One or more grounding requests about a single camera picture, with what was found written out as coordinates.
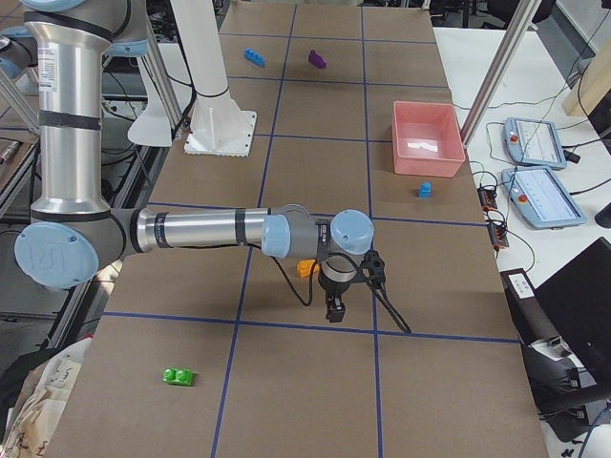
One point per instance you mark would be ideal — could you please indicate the printed tote bag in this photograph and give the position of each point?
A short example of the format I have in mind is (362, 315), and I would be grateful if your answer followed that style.
(41, 402)

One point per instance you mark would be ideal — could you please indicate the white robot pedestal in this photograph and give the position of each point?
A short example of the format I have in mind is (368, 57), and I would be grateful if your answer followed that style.
(218, 126)

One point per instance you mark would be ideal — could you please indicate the lower blue teach pendant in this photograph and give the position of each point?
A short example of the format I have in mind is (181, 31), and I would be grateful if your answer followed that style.
(540, 198)

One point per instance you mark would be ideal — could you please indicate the small blue toy block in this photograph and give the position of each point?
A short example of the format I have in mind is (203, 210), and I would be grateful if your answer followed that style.
(425, 190)

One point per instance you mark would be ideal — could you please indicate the purple toy block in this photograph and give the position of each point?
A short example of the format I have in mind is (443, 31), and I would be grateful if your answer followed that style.
(316, 60)

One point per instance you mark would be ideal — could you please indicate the orange grey usb hub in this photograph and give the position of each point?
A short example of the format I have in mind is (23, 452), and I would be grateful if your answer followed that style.
(487, 197)

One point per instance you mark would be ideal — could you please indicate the long blue toy block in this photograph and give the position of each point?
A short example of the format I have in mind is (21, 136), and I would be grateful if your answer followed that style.
(254, 57)

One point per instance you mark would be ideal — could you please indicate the pink plastic box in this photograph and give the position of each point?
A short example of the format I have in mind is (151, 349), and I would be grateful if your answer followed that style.
(426, 141)

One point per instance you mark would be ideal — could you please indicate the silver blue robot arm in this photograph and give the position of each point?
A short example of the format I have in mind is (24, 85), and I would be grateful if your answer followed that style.
(74, 232)

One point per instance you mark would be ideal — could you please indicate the orange toy block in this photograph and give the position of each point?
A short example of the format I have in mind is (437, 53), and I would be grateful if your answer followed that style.
(306, 268)

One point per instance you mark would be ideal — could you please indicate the upper blue teach pendant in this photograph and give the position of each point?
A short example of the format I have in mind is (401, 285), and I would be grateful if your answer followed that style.
(530, 142)

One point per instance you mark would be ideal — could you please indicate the black laptop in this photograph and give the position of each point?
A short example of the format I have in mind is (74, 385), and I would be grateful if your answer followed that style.
(576, 300)

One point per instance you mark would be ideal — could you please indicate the green toy block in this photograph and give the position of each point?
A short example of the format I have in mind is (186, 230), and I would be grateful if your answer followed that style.
(178, 376)

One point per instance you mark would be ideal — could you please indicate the aluminium frame post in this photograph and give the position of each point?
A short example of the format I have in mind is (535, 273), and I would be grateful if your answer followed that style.
(523, 18)

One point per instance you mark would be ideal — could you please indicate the blue teach pendant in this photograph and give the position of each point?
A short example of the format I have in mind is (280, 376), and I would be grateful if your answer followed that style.
(530, 142)
(540, 198)

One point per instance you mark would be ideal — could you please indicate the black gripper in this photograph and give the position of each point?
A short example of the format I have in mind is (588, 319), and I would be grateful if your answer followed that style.
(332, 289)

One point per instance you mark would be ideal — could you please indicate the brown paper table mat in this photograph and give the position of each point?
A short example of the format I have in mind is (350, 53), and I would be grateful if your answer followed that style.
(206, 353)

